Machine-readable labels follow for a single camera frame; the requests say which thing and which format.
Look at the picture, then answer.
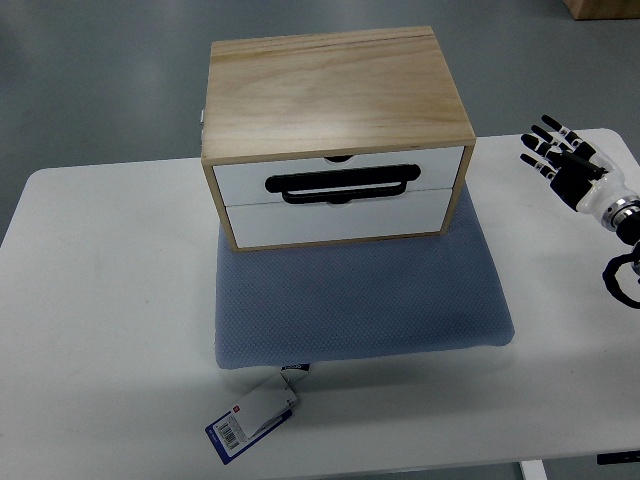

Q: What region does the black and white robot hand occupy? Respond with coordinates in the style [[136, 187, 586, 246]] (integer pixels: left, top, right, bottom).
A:
[[520, 115, 634, 219]]

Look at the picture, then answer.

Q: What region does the white drawer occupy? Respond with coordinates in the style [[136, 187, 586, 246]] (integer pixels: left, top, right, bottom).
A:
[[227, 189, 451, 248], [214, 146, 464, 206]]

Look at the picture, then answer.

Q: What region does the black metal drawer handle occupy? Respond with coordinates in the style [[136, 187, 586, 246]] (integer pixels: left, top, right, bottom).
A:
[[265, 164, 421, 205]]

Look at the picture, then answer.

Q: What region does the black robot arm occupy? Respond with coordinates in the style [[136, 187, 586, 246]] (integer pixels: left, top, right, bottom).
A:
[[601, 196, 639, 247]]

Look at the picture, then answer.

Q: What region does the light wood drawer cabinet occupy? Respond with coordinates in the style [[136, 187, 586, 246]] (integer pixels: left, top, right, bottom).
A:
[[201, 27, 476, 252]]

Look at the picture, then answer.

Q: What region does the black table control panel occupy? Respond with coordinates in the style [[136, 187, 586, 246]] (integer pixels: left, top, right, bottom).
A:
[[596, 450, 640, 466]]

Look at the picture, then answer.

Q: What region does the white table leg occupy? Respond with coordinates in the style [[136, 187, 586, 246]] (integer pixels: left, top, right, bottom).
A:
[[519, 460, 548, 480]]

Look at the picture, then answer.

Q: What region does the blue-grey mesh cushion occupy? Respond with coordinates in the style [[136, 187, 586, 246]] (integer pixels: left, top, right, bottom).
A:
[[214, 193, 515, 369]]

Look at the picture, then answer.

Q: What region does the white and blue paper tag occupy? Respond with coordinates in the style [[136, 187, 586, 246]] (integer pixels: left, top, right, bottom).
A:
[[204, 364, 310, 465]]

